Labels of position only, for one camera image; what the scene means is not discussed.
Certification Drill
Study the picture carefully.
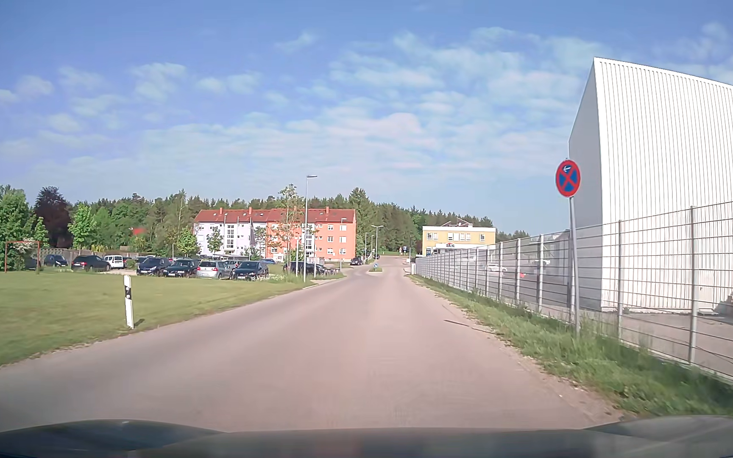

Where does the red-roofed white and orange building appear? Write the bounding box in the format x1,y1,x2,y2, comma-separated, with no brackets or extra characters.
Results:
192,206,357,263

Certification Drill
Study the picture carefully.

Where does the red metal goal frame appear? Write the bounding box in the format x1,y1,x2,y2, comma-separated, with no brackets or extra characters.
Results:
3,240,42,274

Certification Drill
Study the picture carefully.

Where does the paved yard behind fence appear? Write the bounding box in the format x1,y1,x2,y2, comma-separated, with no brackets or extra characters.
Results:
519,280,733,390

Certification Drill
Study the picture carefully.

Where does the white black marker post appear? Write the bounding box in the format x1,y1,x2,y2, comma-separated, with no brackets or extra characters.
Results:
123,274,135,330

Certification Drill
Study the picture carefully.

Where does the wood of green trees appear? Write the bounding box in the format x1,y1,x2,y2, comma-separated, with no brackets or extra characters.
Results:
0,173,530,268

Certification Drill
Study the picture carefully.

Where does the grey asphalt road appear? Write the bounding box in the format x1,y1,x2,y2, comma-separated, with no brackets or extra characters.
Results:
0,256,624,435

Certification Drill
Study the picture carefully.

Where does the tall grey lamp post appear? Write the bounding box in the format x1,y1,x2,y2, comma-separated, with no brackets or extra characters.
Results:
303,175,318,284

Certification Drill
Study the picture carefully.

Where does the round no-stopping road sign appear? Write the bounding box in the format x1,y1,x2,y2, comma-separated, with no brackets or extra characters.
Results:
555,159,582,337

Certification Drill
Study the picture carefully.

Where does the grey wire mesh fence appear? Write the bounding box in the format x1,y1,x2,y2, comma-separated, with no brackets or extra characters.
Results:
415,193,733,395

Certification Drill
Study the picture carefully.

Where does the tall white metal-clad building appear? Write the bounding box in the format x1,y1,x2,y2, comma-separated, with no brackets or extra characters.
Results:
567,57,733,313

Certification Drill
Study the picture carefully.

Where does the yellow flat-roofed building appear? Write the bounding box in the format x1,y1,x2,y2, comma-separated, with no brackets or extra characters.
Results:
421,218,497,257

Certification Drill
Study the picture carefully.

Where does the mown grass field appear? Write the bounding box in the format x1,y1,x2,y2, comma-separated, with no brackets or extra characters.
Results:
0,265,346,376

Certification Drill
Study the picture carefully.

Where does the grass verge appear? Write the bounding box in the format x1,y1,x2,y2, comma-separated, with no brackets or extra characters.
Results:
408,274,733,420

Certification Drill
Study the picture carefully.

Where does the car's own bonnet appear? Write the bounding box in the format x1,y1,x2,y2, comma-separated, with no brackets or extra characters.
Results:
0,415,733,458

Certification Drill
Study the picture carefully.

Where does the row of parked cars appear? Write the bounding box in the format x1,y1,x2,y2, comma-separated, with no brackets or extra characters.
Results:
25,253,340,282

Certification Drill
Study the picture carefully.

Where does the young slender tree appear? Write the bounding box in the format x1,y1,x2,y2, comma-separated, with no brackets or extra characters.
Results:
275,184,305,276

